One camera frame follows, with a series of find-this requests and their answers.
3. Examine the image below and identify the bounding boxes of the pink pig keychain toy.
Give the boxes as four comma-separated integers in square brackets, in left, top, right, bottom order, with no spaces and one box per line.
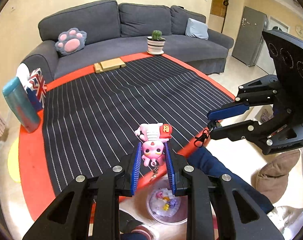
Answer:
[134,123,173,167]

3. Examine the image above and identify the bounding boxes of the pink trash bin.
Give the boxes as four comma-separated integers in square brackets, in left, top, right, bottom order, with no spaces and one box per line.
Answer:
[146,176,188,225]

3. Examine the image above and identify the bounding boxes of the person's blue jeans leg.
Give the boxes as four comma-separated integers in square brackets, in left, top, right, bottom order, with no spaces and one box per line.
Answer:
[186,146,275,214]

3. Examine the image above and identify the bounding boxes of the black slipper with sock foot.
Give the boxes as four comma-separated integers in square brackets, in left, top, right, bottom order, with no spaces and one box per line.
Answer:
[119,209,160,240]

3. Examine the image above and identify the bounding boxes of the black striped table mat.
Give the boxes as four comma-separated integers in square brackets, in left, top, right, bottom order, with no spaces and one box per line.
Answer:
[41,55,234,197]

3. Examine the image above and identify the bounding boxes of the grey refrigerator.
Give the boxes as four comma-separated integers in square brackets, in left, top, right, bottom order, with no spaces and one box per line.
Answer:
[232,7,269,67]

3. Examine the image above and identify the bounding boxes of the light blue cushion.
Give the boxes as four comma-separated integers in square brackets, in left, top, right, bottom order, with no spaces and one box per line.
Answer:
[185,18,209,40]

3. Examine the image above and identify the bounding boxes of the potted cactus striped pot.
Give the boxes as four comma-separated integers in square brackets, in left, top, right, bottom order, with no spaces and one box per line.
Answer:
[147,30,166,55]

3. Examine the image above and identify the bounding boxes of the red coffee table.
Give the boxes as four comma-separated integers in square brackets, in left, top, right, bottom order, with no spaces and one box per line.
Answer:
[18,52,236,222]

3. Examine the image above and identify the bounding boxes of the wooden phone stand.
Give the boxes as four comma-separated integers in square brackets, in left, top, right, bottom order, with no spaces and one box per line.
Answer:
[94,58,126,73]

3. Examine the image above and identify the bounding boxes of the teal thermos bottle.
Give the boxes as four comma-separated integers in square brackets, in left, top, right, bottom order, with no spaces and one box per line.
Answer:
[2,77,40,133]

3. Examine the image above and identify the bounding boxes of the union jack tissue box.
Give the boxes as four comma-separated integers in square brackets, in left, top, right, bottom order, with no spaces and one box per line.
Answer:
[16,63,47,112]

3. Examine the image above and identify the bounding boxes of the cat paw cushion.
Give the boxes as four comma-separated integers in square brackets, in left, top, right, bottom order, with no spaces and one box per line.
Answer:
[55,28,87,56]

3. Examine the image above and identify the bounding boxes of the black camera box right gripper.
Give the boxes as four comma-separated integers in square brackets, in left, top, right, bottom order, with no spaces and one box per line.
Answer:
[262,30,303,116]

